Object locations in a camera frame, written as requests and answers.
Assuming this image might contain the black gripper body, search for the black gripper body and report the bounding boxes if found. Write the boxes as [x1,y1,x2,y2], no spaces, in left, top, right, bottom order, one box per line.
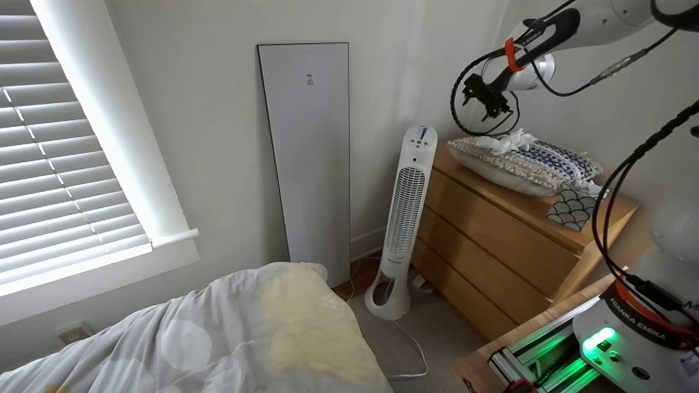
[460,72,513,112]

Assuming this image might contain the white towel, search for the white towel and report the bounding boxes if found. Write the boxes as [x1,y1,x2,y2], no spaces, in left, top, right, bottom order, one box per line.
[478,129,547,160]

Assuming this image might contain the white tower fan heater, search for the white tower fan heater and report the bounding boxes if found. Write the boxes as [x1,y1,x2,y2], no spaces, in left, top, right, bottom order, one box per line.
[363,122,441,324]

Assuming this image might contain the blue white patterned rug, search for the blue white patterned rug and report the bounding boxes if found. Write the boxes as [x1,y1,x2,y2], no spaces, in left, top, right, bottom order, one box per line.
[446,134,604,201]

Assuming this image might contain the white tissue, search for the white tissue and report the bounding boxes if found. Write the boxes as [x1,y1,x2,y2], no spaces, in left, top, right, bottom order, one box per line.
[578,177,607,201]

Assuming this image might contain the scale pattern tissue box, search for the scale pattern tissue box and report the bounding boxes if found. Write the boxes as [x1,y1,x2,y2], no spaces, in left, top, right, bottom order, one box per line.
[547,182,600,235]

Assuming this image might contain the wooden dresser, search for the wooden dresser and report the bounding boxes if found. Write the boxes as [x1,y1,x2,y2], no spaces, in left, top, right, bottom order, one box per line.
[410,140,643,344]

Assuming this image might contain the tall white panel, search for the tall white panel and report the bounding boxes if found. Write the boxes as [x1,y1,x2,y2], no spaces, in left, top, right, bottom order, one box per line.
[253,39,353,288]

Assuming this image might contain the bed with yellow bedding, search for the bed with yellow bedding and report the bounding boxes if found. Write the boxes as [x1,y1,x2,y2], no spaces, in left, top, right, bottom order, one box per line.
[0,261,395,393]

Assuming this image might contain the white window blinds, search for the white window blinds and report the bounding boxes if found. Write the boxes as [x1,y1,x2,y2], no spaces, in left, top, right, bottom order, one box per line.
[0,0,152,288]
[0,0,204,329]

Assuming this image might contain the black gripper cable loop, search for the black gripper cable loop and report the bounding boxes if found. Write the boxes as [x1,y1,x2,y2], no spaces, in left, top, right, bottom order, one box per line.
[448,46,524,140]

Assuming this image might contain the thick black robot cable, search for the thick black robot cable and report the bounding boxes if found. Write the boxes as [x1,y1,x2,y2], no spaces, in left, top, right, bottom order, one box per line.
[590,97,699,324]

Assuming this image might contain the white fan power cable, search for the white fan power cable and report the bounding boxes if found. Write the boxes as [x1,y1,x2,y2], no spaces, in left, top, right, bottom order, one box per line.
[383,317,433,383]

